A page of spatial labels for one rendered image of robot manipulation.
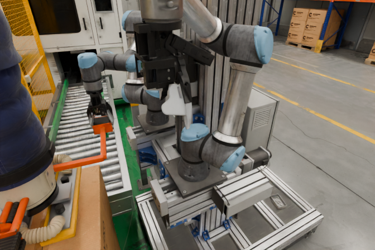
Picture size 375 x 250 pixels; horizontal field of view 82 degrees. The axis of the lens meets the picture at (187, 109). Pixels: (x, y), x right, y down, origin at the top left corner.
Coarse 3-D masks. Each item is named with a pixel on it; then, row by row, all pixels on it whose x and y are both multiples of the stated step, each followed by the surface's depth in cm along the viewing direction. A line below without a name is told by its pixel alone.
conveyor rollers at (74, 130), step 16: (80, 96) 285; (64, 112) 250; (80, 112) 248; (64, 128) 222; (80, 128) 219; (64, 144) 202; (80, 144) 198; (96, 144) 195; (112, 144) 199; (112, 160) 177; (112, 176) 162
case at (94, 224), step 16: (96, 176) 109; (80, 192) 101; (96, 192) 101; (80, 208) 93; (96, 208) 93; (32, 224) 87; (80, 224) 87; (96, 224) 87; (112, 224) 127; (64, 240) 82; (80, 240) 82; (96, 240) 82; (112, 240) 115
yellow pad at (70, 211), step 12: (72, 168) 96; (60, 180) 90; (72, 180) 90; (72, 192) 84; (60, 204) 77; (72, 204) 80; (48, 216) 76; (72, 216) 76; (72, 228) 72; (48, 240) 69; (60, 240) 70
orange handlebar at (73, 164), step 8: (104, 128) 103; (104, 136) 97; (104, 144) 92; (104, 152) 87; (80, 160) 83; (88, 160) 83; (96, 160) 84; (56, 168) 80; (64, 168) 81; (24, 200) 68; (8, 208) 65; (24, 208) 66; (0, 216) 63; (16, 216) 63; (16, 224) 61
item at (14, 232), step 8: (8, 232) 57; (16, 232) 57; (0, 240) 56; (8, 240) 56; (16, 240) 55; (24, 240) 59; (0, 248) 54; (8, 248) 54; (16, 248) 54; (24, 248) 58
